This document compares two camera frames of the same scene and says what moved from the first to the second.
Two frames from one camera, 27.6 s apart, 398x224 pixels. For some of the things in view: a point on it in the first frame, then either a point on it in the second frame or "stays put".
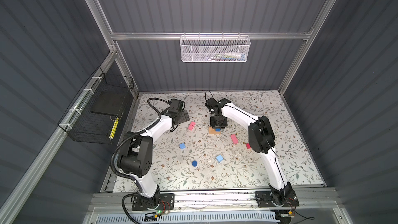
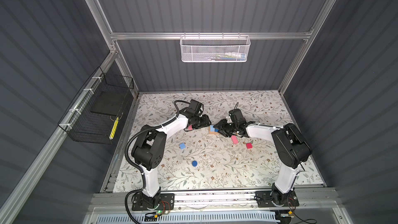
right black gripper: [224, 125] -> [221, 127]
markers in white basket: [228, 56] stays put
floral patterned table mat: [193, 155] stays put
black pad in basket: [111, 102] stays put
